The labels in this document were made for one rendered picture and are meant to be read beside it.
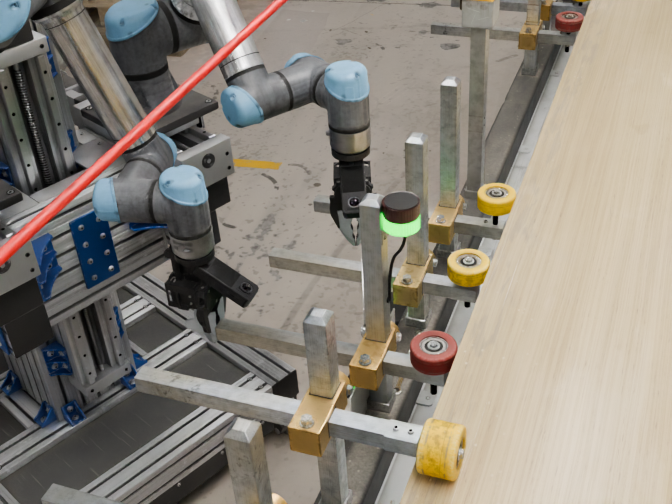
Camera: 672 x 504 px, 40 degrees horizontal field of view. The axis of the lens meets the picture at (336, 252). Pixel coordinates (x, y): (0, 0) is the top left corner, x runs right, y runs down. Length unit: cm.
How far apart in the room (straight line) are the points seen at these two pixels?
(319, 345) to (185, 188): 38
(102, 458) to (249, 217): 144
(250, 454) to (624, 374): 68
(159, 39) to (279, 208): 170
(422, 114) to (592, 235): 247
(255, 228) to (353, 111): 195
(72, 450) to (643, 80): 173
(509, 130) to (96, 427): 138
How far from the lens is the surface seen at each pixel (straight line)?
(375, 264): 152
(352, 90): 159
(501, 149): 253
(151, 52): 202
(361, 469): 164
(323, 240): 341
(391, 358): 160
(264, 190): 374
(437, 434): 132
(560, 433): 144
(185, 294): 166
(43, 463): 249
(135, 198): 157
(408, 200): 145
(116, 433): 249
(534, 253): 179
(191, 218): 155
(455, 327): 204
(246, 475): 116
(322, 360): 133
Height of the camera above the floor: 194
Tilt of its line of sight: 35 degrees down
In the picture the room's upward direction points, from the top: 4 degrees counter-clockwise
